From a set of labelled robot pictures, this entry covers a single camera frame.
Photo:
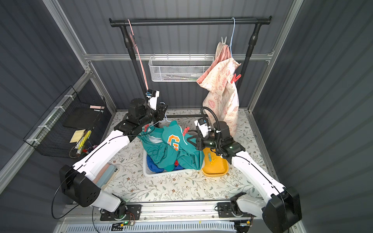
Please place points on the pink and teal flat cases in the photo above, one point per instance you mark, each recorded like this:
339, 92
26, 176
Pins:
106, 174

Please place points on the black wire mesh basket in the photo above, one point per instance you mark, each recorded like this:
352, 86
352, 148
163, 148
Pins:
83, 110

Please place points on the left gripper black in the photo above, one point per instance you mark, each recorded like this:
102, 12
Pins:
160, 110

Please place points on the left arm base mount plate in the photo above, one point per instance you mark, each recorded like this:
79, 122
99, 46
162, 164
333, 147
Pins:
125, 212

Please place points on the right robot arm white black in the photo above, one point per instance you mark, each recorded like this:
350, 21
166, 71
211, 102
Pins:
279, 207

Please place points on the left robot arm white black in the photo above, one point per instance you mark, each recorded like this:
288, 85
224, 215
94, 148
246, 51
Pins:
77, 181

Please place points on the white mesh hanging cup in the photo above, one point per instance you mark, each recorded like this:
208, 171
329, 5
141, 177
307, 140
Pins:
178, 68

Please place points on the yellow plastic tray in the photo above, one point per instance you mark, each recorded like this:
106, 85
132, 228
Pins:
218, 169

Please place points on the green jacket orange letter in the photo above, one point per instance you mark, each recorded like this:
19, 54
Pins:
167, 146

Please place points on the pink floral garment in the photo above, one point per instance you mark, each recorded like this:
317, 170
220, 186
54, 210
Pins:
222, 98

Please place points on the pink wire hanger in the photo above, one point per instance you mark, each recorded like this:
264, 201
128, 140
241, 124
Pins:
140, 60

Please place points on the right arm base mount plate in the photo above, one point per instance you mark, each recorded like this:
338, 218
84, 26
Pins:
229, 210

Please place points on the white perforated laundry basket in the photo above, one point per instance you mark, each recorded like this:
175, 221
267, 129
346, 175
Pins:
148, 173

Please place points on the black clothes rack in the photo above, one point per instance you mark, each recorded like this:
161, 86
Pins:
175, 94

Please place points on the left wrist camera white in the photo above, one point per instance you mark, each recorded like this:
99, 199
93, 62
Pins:
152, 96

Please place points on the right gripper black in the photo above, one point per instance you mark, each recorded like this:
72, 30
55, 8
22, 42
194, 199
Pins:
199, 142

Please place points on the yellow sticky notepad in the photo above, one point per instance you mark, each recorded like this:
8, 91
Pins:
77, 136

